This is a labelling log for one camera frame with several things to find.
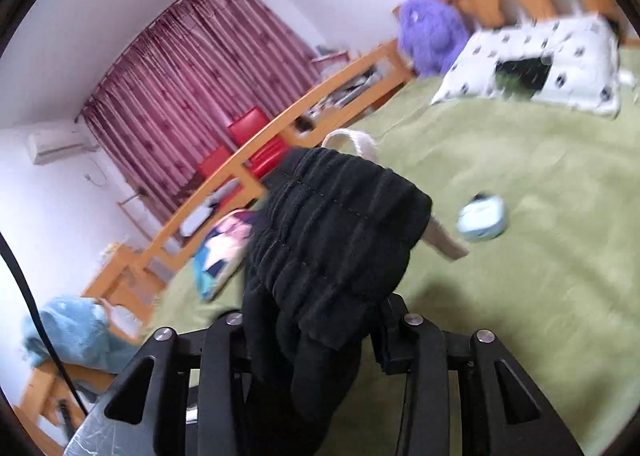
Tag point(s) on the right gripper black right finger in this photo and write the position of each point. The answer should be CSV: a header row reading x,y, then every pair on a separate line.
x,y
502,410

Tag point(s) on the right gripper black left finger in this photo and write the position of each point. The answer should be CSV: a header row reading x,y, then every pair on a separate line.
x,y
180,395

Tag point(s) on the black pants with white stripe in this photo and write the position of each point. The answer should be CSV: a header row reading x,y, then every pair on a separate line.
x,y
329,246

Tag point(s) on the light blue fluffy blanket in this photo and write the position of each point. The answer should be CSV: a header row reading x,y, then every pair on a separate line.
x,y
79,330

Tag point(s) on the colourful geometric cushion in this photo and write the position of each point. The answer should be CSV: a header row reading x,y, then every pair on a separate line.
x,y
222,252

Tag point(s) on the small light blue box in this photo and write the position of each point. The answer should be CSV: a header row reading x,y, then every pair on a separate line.
x,y
483,218

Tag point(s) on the green bed blanket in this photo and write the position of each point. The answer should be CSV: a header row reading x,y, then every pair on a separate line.
x,y
500,235

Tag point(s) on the maroon patterned curtain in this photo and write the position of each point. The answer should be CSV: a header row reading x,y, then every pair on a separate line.
x,y
170,98

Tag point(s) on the black tablet on pillow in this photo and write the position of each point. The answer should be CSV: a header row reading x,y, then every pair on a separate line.
x,y
522,78

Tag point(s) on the white black-dotted pillow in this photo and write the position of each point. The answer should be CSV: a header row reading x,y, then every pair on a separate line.
x,y
573,61

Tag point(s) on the purple fluffy plush toy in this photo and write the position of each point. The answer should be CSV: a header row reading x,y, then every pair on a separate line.
x,y
432,34

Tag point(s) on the white wall air conditioner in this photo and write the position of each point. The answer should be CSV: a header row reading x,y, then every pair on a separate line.
x,y
51,144

